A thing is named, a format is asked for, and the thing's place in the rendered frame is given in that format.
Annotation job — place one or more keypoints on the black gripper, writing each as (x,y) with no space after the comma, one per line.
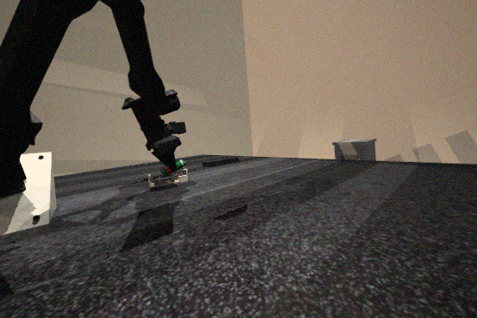
(163,146)

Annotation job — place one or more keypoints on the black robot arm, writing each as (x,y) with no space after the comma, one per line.
(32,39)

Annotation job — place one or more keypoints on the green cylindrical battery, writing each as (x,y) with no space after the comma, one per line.
(167,171)

